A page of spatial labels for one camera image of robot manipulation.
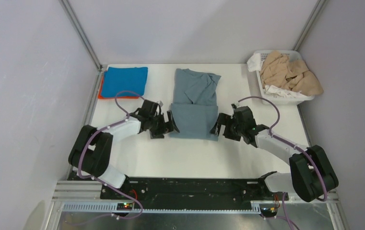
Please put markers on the white laundry basket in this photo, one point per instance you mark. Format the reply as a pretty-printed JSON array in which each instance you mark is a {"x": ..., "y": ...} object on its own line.
[{"x": 293, "y": 56}]

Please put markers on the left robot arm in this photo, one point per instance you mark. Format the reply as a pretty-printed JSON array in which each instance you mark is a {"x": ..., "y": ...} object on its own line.
[{"x": 91, "y": 151}]

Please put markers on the right corner aluminium post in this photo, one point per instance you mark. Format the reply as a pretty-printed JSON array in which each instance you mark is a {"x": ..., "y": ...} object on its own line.
[{"x": 312, "y": 19}]

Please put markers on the left controller board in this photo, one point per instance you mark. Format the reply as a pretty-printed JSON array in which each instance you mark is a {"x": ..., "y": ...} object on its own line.
[{"x": 124, "y": 206}]

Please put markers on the controller board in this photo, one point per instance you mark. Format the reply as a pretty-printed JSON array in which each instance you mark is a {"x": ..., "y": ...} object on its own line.
[
  {"x": 124, "y": 206},
  {"x": 268, "y": 212}
]

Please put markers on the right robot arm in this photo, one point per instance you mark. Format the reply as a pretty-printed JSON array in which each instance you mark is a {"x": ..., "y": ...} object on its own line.
[{"x": 311, "y": 174}]

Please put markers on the beige crumpled t-shirt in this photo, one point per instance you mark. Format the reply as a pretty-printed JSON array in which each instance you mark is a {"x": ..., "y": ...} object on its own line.
[{"x": 288, "y": 77}]

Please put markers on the aluminium frame rail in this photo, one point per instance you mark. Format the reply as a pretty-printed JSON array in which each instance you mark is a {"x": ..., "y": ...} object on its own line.
[{"x": 91, "y": 196}]

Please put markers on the grey-blue t-shirt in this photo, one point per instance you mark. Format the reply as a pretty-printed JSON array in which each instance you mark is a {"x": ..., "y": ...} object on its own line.
[{"x": 194, "y": 107}]

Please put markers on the folded blue t-shirt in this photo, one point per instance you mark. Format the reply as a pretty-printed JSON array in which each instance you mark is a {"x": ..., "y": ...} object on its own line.
[{"x": 124, "y": 81}]

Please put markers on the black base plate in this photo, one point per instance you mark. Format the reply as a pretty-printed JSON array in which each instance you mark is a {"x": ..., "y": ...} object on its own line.
[{"x": 196, "y": 193}]

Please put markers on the left corner aluminium post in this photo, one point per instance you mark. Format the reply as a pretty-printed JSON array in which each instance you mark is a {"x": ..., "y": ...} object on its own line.
[{"x": 70, "y": 12}]

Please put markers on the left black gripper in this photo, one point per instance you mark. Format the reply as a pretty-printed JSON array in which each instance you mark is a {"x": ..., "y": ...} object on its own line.
[{"x": 165, "y": 127}]

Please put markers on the folded orange t-shirt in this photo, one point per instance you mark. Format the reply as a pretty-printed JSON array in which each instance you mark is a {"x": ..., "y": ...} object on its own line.
[{"x": 106, "y": 98}]

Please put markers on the right controller board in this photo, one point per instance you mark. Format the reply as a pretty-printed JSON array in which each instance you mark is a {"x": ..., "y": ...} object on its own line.
[{"x": 268, "y": 212}]

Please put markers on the corner aluminium post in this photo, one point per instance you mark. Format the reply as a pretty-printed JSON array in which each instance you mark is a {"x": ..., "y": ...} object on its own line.
[
  {"x": 312, "y": 19},
  {"x": 70, "y": 12}
]

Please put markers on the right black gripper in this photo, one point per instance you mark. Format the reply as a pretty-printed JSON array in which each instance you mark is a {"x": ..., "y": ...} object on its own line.
[{"x": 221, "y": 120}]

